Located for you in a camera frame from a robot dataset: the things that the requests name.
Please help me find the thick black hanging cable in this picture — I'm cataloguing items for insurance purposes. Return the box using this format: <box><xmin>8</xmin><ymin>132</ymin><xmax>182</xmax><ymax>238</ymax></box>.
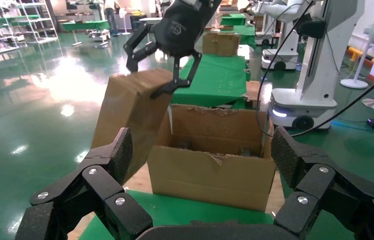
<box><xmin>289</xmin><ymin>64</ymin><xmax>374</xmax><ymax>137</ymax></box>

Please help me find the white wheeled robot body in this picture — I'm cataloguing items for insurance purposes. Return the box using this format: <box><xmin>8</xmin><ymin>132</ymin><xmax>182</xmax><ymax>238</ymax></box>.
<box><xmin>268</xmin><ymin>0</ymin><xmax>367</xmax><ymax>131</ymax></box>

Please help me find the small brown cardboard box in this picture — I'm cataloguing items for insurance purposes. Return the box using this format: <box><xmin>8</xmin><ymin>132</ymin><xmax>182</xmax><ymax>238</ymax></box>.
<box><xmin>90</xmin><ymin>67</ymin><xmax>175</xmax><ymax>185</ymax></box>

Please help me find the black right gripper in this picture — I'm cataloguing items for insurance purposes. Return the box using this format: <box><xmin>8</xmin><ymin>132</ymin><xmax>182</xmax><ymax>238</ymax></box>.
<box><xmin>123</xmin><ymin>0</ymin><xmax>223</xmax><ymax>100</ymax></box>

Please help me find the orange yellow floor guard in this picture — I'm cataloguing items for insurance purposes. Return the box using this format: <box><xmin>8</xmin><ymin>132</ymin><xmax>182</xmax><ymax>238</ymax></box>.
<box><xmin>345</xmin><ymin>45</ymin><xmax>374</xmax><ymax>69</ymax></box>

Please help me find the green covered table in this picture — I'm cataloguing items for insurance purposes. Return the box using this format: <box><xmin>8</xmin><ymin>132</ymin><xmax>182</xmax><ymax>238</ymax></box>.
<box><xmin>61</xmin><ymin>19</ymin><xmax>112</xmax><ymax>47</ymax></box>
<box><xmin>231</xmin><ymin>24</ymin><xmax>257</xmax><ymax>49</ymax></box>
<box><xmin>219</xmin><ymin>13</ymin><xmax>248</xmax><ymax>27</ymax></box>

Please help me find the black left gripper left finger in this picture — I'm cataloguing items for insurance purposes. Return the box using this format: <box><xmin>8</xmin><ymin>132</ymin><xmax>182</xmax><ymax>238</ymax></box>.
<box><xmin>14</xmin><ymin>127</ymin><xmax>154</xmax><ymax>240</ymax></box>

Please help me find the person in white shirt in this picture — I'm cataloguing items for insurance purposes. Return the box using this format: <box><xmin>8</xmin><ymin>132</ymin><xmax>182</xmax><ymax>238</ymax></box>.
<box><xmin>103</xmin><ymin>0</ymin><xmax>121</xmax><ymax>37</ymax></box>

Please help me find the green table cloth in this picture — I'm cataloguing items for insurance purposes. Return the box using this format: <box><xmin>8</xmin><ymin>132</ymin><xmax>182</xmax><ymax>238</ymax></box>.
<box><xmin>171</xmin><ymin>53</ymin><xmax>251</xmax><ymax>110</ymax></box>
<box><xmin>79</xmin><ymin>190</ymin><xmax>357</xmax><ymax>240</ymax></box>

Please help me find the small white pedestal fan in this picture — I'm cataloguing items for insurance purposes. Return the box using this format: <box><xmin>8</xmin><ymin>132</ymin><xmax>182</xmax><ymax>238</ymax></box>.
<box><xmin>118</xmin><ymin>7</ymin><xmax>132</xmax><ymax>36</ymax></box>

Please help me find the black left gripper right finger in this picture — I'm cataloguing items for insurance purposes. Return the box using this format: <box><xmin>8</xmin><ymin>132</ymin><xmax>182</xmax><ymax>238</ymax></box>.
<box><xmin>270</xmin><ymin>125</ymin><xmax>374</xmax><ymax>240</ymax></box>

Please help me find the thin black camera cable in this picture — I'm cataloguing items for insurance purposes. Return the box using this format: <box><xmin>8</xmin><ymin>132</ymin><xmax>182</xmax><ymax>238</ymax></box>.
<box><xmin>255</xmin><ymin>0</ymin><xmax>315</xmax><ymax>137</ymax></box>

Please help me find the large open cardboard carton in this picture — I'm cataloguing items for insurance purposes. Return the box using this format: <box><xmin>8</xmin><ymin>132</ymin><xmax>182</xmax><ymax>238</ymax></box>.
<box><xmin>146</xmin><ymin>103</ymin><xmax>277</xmax><ymax>213</ymax></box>

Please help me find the closed brown cardboard box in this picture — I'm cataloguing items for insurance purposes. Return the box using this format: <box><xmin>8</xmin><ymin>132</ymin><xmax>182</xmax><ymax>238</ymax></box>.
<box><xmin>202</xmin><ymin>32</ymin><xmax>242</xmax><ymax>58</ymax></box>

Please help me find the white table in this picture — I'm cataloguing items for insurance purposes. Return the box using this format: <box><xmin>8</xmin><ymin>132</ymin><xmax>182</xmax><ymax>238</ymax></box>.
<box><xmin>138</xmin><ymin>16</ymin><xmax>164</xmax><ymax>46</ymax></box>

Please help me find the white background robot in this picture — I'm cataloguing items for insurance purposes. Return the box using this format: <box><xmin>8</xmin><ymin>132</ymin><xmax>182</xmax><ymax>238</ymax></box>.
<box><xmin>246</xmin><ymin>0</ymin><xmax>307</xmax><ymax>72</ymax></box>

